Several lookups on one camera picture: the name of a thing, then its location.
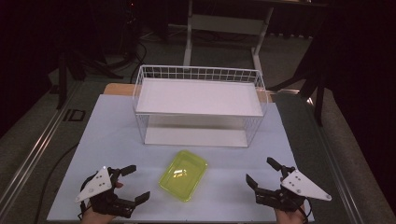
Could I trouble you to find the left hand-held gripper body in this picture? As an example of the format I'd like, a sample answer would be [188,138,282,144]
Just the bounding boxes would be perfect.
[75,165,138,219]

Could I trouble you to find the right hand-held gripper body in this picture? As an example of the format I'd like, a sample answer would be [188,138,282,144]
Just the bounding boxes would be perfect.
[254,166,333,214]

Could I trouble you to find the yellow-green plastic tray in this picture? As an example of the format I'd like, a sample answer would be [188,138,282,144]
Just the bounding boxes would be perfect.
[158,149,209,203]

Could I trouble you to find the white wire shelf rack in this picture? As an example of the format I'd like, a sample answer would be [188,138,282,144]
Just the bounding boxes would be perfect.
[132,63,270,149]

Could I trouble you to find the person's left hand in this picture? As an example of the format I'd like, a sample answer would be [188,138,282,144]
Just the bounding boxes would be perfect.
[80,206,118,224]

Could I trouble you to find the person's right hand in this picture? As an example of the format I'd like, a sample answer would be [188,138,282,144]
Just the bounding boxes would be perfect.
[274,204,308,224]

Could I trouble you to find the light blue table mat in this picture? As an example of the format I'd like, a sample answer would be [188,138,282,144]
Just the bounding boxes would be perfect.
[46,92,316,223]

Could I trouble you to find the black stand legs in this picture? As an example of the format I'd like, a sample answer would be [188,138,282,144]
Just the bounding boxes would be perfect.
[55,50,125,110]
[268,29,329,127]

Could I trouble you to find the dark curtain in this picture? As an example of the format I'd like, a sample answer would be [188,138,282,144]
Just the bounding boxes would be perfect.
[321,0,396,217]

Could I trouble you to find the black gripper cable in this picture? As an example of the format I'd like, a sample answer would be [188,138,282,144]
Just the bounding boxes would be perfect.
[78,175,95,220]
[297,199,314,224]

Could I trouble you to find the metal floor rail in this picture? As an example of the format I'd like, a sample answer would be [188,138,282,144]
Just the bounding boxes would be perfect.
[0,80,83,217]
[305,96,366,224]

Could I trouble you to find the black floor cable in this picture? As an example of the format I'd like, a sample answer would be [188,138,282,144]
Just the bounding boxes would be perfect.
[33,142,79,224]

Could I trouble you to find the white desk frame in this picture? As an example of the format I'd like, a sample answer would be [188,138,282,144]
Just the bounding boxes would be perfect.
[182,0,276,75]

